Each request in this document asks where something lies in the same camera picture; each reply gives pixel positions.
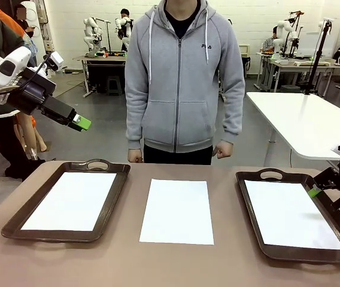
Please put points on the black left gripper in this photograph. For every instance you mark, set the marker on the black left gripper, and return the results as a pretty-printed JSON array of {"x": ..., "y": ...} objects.
[{"x": 35, "y": 92}]

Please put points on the white A4 paper sheet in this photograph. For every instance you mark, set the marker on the white A4 paper sheet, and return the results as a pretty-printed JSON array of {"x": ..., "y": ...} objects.
[
  {"x": 289, "y": 215},
  {"x": 71, "y": 200}
]

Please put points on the white A4 paper stack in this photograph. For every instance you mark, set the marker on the white A4 paper stack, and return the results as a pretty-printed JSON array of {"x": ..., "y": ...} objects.
[{"x": 176, "y": 212}]

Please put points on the person's left forearm grey sleeve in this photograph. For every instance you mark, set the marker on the person's left forearm grey sleeve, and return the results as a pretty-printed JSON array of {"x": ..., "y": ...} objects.
[{"x": 234, "y": 119}]

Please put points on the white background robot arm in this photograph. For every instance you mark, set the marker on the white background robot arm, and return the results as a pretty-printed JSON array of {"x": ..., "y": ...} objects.
[
  {"x": 89, "y": 28},
  {"x": 118, "y": 24},
  {"x": 283, "y": 25}
]

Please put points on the person's right forearm grey sleeve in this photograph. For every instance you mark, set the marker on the person's right forearm grey sleeve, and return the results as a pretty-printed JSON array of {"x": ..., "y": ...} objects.
[{"x": 134, "y": 125}]

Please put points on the person's right hand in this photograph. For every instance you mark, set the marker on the person's right hand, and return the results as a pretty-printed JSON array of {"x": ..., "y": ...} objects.
[{"x": 135, "y": 155}]

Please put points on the person's left hand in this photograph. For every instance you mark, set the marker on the person's left hand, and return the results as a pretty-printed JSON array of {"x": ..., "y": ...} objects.
[{"x": 224, "y": 149}]

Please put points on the black stool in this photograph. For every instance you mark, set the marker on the black stool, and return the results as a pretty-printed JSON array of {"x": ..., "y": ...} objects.
[{"x": 114, "y": 79}]

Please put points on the grey background workbench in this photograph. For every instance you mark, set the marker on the grey background workbench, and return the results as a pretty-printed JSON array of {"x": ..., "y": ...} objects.
[{"x": 104, "y": 59}]

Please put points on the brown plastic serving tray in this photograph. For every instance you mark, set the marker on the brown plastic serving tray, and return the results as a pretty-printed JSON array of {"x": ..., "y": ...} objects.
[
  {"x": 111, "y": 200},
  {"x": 307, "y": 254}
]

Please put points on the white table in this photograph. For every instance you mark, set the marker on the white table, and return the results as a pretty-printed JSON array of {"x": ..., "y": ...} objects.
[{"x": 292, "y": 119}]

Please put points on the thin black stand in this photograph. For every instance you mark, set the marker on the thin black stand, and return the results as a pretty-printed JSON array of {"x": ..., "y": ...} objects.
[{"x": 109, "y": 36}]

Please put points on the person in grey hoodie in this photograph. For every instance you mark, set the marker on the person in grey hoodie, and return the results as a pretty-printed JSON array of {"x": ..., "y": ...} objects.
[{"x": 182, "y": 89}]

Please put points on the person holding phone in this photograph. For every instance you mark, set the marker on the person holding phone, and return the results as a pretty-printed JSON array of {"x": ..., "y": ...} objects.
[{"x": 27, "y": 33}]

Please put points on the dark grey round base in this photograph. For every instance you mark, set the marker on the dark grey round base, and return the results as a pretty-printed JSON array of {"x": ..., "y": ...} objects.
[{"x": 289, "y": 88}]

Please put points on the person in dark green jacket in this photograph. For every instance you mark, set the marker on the person in dark green jacket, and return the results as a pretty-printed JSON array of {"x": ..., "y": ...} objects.
[{"x": 5, "y": 39}]

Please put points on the background person in black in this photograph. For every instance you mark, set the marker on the background person in black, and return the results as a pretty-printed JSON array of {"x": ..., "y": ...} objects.
[{"x": 124, "y": 13}]

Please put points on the long grey workbench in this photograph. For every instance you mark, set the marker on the long grey workbench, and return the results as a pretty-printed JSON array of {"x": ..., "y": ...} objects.
[{"x": 301, "y": 68}]

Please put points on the person in orange top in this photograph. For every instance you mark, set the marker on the person in orange top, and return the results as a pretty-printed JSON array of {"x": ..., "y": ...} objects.
[{"x": 8, "y": 18}]

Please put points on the pale wooden board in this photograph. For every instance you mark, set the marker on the pale wooden board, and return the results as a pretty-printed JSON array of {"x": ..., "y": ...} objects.
[{"x": 310, "y": 63}]

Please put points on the black bag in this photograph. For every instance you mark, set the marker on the black bag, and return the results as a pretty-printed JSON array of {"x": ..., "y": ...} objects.
[{"x": 247, "y": 67}]

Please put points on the seated background person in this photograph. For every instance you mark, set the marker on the seated background person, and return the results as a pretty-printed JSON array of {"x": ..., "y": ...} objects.
[{"x": 267, "y": 45}]

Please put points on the beige cabinet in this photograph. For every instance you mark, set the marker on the beige cabinet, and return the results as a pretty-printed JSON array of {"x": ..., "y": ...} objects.
[{"x": 246, "y": 51}]

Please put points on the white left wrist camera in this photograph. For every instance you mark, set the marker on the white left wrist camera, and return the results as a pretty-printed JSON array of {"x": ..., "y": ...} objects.
[{"x": 55, "y": 61}]

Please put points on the white wall electrical box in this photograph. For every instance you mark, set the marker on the white wall electrical box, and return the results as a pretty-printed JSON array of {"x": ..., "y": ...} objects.
[{"x": 49, "y": 45}]

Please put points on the black orange tripod frame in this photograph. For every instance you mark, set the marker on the black orange tripod frame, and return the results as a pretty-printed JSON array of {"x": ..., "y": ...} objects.
[{"x": 292, "y": 48}]

